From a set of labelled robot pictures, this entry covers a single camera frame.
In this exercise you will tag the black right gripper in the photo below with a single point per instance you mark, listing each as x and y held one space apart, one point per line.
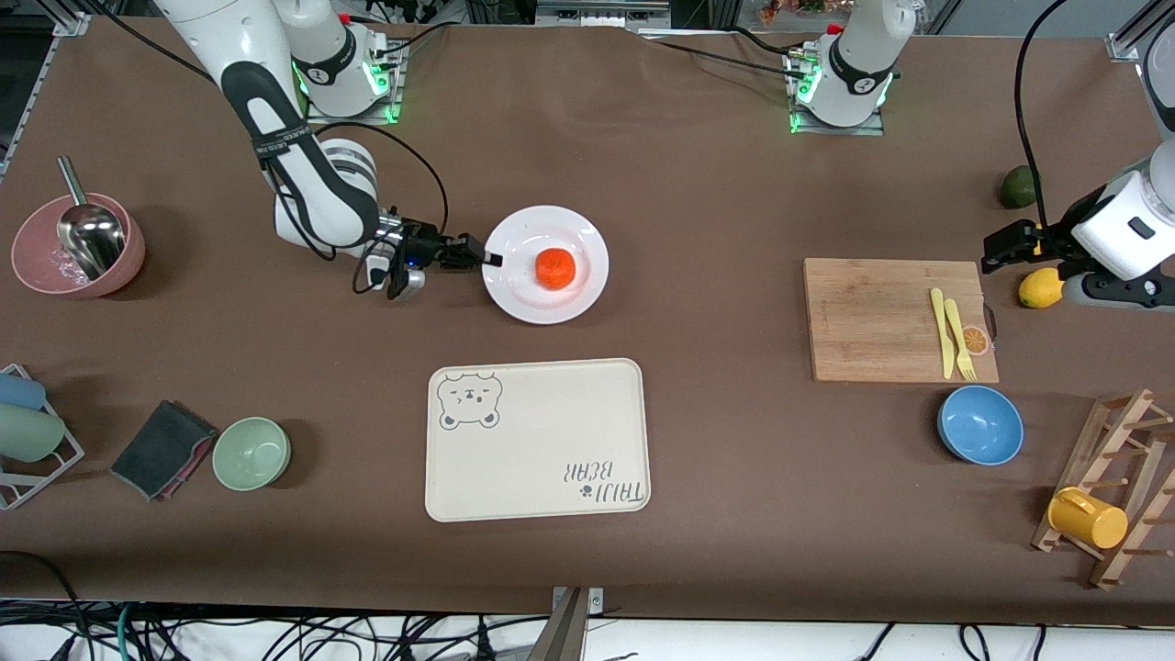
424 244

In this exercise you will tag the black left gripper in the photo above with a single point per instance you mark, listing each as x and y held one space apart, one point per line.
1049 240

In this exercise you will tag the white round plate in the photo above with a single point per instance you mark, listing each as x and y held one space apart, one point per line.
514 294

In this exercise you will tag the orange fruit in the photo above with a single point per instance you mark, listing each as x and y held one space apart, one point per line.
555 268

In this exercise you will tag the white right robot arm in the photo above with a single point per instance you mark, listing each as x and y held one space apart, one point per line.
220 37

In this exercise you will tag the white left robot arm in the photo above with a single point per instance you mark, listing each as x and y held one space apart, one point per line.
858 55

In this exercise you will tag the dark green avocado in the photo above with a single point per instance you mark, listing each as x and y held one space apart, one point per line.
1015 186

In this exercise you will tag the yellow plastic fork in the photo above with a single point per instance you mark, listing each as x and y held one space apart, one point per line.
957 330

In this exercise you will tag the orange slice tag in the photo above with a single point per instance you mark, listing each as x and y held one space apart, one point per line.
975 341

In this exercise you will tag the yellow plastic knife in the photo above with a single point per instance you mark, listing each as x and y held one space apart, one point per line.
945 340

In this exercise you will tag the wooden cutting board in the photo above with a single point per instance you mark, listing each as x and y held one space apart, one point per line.
863 312

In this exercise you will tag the blue bowl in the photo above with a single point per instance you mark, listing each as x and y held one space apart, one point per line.
980 425

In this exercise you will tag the beige bear print tray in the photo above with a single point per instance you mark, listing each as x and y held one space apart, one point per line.
537 459

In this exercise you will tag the brown table cover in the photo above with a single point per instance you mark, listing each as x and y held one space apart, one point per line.
734 229

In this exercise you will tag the wooden mug rack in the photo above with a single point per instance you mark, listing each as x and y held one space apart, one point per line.
1124 496

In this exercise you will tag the yellow mug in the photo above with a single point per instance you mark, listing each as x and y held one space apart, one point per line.
1088 519

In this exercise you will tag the pale green bowl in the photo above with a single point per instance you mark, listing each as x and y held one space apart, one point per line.
251 453

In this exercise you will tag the dark folded cloth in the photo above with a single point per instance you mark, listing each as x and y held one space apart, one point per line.
161 450

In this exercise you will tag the metal scoop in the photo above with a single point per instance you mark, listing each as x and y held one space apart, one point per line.
92 239

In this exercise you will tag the pink bowl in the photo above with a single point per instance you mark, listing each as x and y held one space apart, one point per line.
37 248

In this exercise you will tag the blue cup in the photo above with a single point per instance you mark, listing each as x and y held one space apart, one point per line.
20 392

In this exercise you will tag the pale green cup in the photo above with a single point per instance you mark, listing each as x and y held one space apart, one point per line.
27 433

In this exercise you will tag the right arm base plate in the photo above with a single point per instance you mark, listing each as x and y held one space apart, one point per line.
386 114

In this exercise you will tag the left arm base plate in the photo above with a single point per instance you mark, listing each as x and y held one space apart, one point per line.
872 129

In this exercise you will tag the aluminium frame profile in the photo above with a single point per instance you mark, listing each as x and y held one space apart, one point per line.
1124 46
73 23

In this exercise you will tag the metal table bracket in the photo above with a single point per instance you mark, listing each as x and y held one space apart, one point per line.
574 633

